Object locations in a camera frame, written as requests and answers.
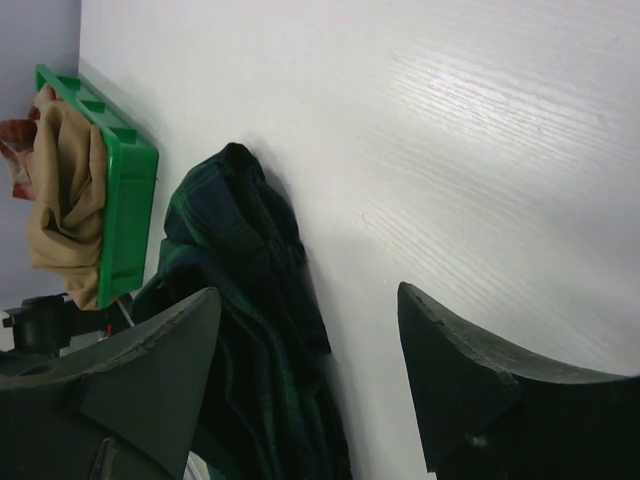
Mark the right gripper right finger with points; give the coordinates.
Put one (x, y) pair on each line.
(487, 408)

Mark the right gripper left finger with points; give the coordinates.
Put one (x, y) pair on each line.
(123, 408)

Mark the red white plaid skirt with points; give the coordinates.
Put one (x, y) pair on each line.
(17, 142)

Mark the dark green plaid skirt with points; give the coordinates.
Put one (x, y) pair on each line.
(267, 411)

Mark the tan brown skirt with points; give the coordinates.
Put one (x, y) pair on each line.
(68, 173)

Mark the green plastic tray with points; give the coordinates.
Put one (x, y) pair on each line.
(131, 173)

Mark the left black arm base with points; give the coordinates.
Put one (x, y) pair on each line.
(43, 326)

